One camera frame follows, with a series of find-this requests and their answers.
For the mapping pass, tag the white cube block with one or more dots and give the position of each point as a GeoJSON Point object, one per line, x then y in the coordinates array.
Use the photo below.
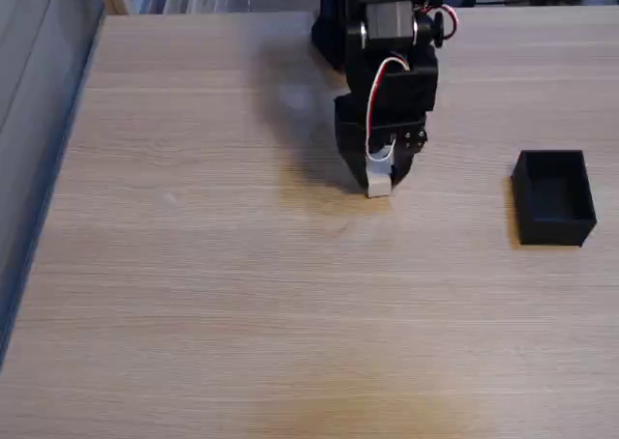
{"type": "Point", "coordinates": [378, 180]}

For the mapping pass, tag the black open box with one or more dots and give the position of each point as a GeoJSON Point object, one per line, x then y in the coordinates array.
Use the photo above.
{"type": "Point", "coordinates": [553, 202]}

